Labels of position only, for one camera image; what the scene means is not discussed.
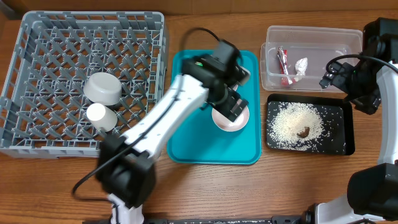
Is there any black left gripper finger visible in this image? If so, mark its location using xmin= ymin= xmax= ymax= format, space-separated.
xmin=215 ymin=106 xmax=236 ymax=122
xmin=231 ymin=99 xmax=248 ymax=118

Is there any pink bowl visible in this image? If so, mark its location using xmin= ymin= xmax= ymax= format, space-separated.
xmin=211 ymin=106 xmax=250 ymax=132

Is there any pile of rice grains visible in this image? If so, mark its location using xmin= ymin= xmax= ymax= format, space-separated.
xmin=267 ymin=102 xmax=331 ymax=152

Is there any red foil snack wrapper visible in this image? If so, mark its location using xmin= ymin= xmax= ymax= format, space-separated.
xmin=277 ymin=47 xmax=293 ymax=86

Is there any white napkin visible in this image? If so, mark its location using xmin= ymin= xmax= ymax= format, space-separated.
xmin=295 ymin=57 xmax=308 ymax=76

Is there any brown food scrap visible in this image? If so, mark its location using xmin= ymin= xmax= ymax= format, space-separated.
xmin=297 ymin=126 xmax=310 ymax=138

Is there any grey bowl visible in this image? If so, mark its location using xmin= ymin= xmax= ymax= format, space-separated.
xmin=83 ymin=72 xmax=122 ymax=106

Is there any white cup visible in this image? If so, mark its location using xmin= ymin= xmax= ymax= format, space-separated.
xmin=86 ymin=103 xmax=118 ymax=132

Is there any large white round plate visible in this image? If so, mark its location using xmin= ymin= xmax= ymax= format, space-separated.
xmin=232 ymin=65 xmax=251 ymax=91

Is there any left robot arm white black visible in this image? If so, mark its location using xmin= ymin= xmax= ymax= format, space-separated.
xmin=95 ymin=40 xmax=250 ymax=223

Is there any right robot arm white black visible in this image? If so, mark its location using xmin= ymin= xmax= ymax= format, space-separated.
xmin=301 ymin=17 xmax=397 ymax=223

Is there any black waste tray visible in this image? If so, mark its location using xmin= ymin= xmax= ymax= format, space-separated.
xmin=265 ymin=93 xmax=355 ymax=156

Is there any teal plastic tray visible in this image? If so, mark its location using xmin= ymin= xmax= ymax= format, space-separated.
xmin=167 ymin=50 xmax=262 ymax=165

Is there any clear plastic storage bin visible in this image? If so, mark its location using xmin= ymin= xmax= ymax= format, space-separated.
xmin=260 ymin=26 xmax=363 ymax=93

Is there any grey plastic dish rack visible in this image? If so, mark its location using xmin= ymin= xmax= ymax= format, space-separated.
xmin=1 ymin=11 xmax=169 ymax=159

